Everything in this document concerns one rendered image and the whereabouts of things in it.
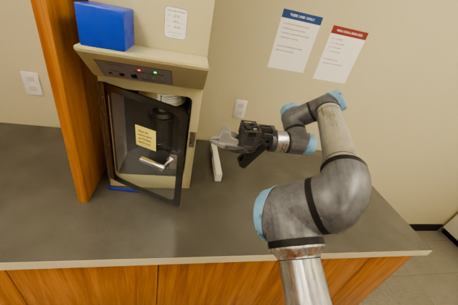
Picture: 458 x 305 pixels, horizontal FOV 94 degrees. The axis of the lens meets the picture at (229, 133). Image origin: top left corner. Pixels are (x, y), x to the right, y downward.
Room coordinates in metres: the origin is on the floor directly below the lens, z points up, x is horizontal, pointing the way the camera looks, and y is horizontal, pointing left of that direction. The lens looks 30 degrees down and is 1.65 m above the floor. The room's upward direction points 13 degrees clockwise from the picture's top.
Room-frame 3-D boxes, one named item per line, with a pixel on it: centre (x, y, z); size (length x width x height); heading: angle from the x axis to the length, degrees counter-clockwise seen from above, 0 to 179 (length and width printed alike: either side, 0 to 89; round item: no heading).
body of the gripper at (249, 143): (0.61, -0.09, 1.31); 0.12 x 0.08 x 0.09; 105
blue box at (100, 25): (0.56, 0.35, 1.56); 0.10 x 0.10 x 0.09; 14
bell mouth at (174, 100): (0.74, 0.28, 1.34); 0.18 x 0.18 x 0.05
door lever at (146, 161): (0.51, 0.20, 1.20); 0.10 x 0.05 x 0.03; 77
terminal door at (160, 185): (0.56, 0.27, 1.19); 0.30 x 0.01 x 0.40; 77
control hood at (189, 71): (0.58, 0.26, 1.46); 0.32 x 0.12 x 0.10; 104
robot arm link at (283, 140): (0.63, -0.17, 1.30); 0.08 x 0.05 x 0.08; 15
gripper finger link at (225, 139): (0.56, 0.01, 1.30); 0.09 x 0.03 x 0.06; 105
